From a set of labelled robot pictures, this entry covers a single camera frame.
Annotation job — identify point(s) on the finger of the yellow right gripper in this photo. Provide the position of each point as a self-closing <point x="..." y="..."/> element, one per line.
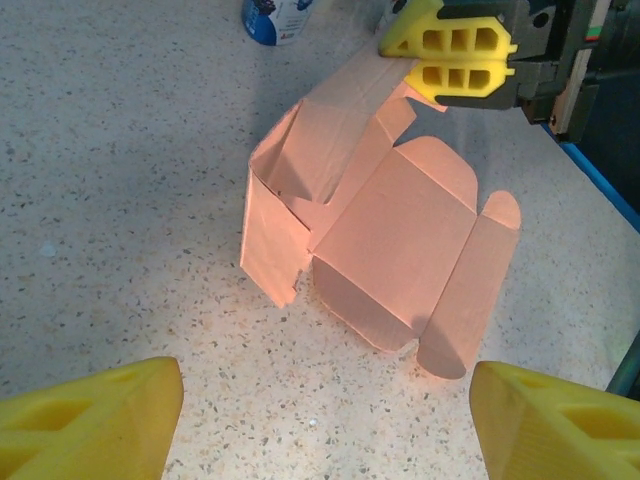
<point x="415" y="30"/>
<point x="500" y="97"/>

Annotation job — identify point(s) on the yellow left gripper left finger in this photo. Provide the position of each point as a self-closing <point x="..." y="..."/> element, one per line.
<point x="100" y="425"/>

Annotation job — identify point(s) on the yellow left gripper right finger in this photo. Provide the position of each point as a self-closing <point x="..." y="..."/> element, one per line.
<point x="550" y="430"/>

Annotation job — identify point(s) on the blue table edge strip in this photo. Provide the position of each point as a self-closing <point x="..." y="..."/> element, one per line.
<point x="600" y="181"/>

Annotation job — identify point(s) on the blue yogurt cup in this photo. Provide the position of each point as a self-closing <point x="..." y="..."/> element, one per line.
<point x="275" y="20"/>

